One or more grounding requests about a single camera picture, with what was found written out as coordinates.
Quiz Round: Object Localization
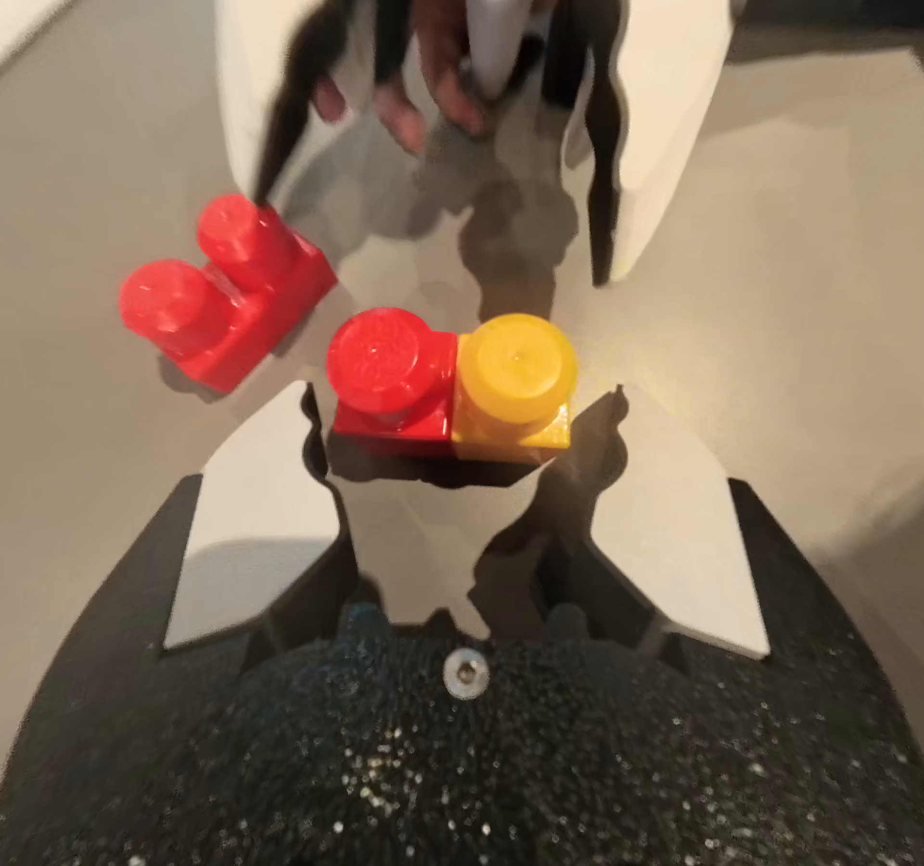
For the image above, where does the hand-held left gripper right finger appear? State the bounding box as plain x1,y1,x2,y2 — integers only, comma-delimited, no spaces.
576,385,770,662

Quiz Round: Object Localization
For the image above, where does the yellow single-stud mega block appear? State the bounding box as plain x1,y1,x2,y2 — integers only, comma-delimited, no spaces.
450,312,579,465

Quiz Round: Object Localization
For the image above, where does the red double-stud mega block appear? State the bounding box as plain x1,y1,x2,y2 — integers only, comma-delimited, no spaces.
117,192,339,395

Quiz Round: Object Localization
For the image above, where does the red single-stud mega block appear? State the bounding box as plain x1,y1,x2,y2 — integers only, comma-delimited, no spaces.
325,307,460,460

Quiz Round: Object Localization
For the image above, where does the person's right hand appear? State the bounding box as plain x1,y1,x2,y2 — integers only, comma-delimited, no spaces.
312,0,488,154

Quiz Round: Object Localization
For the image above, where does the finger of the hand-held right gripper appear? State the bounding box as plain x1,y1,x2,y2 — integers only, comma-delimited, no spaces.
574,0,768,289
215,0,351,204

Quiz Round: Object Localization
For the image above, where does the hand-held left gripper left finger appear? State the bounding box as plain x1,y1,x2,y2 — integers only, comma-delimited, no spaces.
162,380,356,652

